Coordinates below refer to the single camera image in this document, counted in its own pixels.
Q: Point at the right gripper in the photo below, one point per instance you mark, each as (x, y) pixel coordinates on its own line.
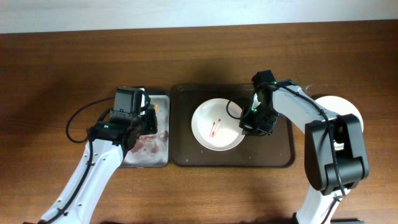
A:
(249, 128)

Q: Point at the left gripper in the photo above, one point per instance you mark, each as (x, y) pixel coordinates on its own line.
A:
(152, 127)

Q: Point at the cream plate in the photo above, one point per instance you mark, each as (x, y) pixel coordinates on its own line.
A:
(214, 128)

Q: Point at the pale grey plate front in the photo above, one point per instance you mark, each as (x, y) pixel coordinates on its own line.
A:
(340, 106)

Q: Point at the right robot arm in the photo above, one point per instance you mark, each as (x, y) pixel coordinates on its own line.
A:
(335, 153)

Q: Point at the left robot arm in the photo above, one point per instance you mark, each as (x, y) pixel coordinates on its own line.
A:
(116, 132)

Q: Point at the small black soapy tray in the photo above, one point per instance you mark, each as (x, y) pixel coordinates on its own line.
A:
(153, 150)

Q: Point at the brown plastic tray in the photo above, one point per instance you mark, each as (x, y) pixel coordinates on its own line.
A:
(274, 151)

